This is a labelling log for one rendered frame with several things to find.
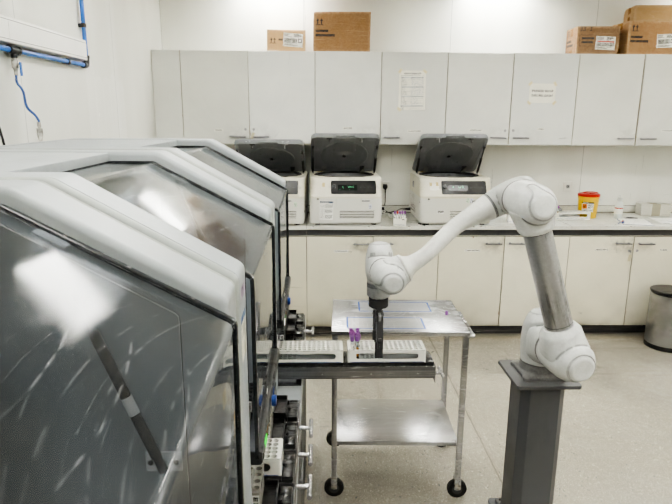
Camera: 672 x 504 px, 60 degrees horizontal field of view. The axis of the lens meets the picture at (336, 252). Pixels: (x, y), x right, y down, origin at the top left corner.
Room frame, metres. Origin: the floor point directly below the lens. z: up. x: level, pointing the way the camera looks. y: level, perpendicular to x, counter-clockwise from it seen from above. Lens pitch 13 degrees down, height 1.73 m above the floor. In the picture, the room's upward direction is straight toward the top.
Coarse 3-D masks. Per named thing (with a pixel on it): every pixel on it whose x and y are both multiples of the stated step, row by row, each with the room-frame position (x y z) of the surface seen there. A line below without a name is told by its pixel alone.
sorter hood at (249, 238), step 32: (128, 192) 1.32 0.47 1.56; (160, 192) 1.46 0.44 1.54; (192, 192) 1.64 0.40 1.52; (192, 224) 1.33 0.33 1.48; (224, 224) 1.48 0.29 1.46; (256, 224) 1.66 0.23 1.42; (256, 256) 1.34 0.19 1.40; (256, 288) 1.24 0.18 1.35; (256, 320) 1.23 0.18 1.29; (256, 352) 1.17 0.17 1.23; (256, 384) 1.17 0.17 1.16; (256, 416) 1.17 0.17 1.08; (256, 448) 1.17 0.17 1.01
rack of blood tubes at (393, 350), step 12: (348, 348) 2.08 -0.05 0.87; (360, 348) 2.08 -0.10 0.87; (372, 348) 2.08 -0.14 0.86; (384, 348) 2.08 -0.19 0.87; (396, 348) 2.09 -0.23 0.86; (408, 348) 2.08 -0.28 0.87; (420, 348) 2.09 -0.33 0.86; (348, 360) 2.06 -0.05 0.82; (360, 360) 2.06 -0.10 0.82; (372, 360) 2.06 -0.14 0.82; (384, 360) 2.07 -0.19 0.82; (396, 360) 2.07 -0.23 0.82; (408, 360) 2.07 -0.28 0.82; (420, 360) 2.07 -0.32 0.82
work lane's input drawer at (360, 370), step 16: (288, 368) 2.04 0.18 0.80; (304, 368) 2.04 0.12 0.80; (320, 368) 2.04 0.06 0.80; (336, 368) 2.04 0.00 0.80; (352, 368) 2.04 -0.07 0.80; (368, 368) 2.05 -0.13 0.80; (384, 368) 2.05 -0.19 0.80; (400, 368) 2.05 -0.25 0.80; (416, 368) 2.05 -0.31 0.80; (432, 368) 2.05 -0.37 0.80
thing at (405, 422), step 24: (336, 312) 2.62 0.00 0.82; (360, 312) 2.62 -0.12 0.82; (384, 312) 2.63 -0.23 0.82; (408, 312) 2.63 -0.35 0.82; (432, 312) 2.63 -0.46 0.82; (456, 312) 2.63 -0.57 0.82; (336, 336) 2.38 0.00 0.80; (336, 384) 2.38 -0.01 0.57; (336, 408) 2.38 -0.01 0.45; (360, 408) 2.70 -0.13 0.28; (384, 408) 2.70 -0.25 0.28; (408, 408) 2.70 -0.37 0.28; (432, 408) 2.71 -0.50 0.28; (336, 432) 2.38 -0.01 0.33; (360, 432) 2.47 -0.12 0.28; (384, 432) 2.47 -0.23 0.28; (408, 432) 2.47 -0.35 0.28; (432, 432) 2.48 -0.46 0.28; (336, 456) 2.38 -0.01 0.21; (456, 456) 2.38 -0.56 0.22; (336, 480) 2.37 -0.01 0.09; (456, 480) 2.37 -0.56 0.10
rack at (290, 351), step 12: (288, 348) 2.08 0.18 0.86; (300, 348) 2.08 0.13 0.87; (312, 348) 2.08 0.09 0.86; (324, 348) 2.08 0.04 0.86; (336, 348) 2.08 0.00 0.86; (288, 360) 2.05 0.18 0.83; (300, 360) 2.05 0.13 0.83; (312, 360) 2.06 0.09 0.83; (324, 360) 2.06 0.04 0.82; (336, 360) 2.06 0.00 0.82
